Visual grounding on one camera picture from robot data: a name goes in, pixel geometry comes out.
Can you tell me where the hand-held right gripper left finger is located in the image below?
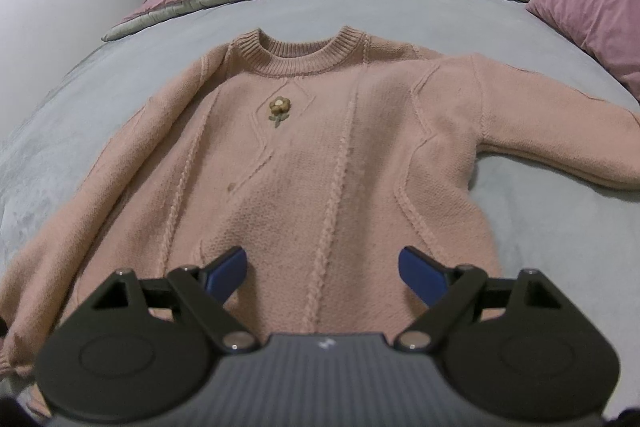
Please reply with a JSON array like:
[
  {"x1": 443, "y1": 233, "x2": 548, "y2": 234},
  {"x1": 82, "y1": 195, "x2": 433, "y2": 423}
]
[{"x1": 87, "y1": 247, "x2": 261, "y2": 353}]

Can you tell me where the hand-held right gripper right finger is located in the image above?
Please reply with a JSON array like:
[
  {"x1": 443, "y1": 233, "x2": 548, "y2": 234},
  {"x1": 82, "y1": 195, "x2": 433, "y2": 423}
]
[{"x1": 395, "y1": 246, "x2": 563, "y2": 352}]

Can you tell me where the pink knit sweater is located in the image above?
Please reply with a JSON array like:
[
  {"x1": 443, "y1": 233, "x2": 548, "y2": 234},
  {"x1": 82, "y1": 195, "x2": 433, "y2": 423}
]
[{"x1": 0, "y1": 27, "x2": 640, "y2": 413}]

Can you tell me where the grey blue bed sheet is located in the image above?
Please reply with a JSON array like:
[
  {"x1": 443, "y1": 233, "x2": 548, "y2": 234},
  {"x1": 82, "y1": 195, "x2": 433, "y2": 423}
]
[{"x1": 0, "y1": 0, "x2": 640, "y2": 427}]

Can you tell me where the large mauve pillow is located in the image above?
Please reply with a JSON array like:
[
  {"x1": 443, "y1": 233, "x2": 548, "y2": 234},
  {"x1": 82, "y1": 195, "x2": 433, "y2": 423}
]
[{"x1": 526, "y1": 0, "x2": 640, "y2": 102}]

